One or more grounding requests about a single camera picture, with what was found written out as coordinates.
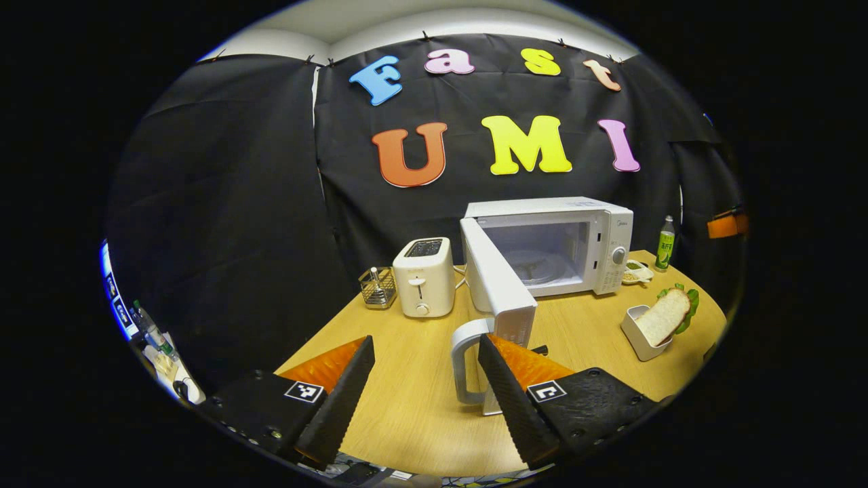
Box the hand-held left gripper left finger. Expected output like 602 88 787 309
197 335 376 467

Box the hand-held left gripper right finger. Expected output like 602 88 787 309
477 333 660 470

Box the sandwich with lettuce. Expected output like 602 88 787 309
635 283 701 347

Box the white microwave oven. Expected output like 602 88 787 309
450 197 635 416

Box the green label drink bottle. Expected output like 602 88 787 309
654 216 676 273

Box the white divided snack plate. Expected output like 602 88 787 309
622 259 655 286

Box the white toaster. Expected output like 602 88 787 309
392 237 456 319

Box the clear plastic bottle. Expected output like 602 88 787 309
132 299 180 361

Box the black backdrop cloth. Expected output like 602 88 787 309
105 33 747 394

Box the metal wire basket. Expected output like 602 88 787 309
358 266 398 310

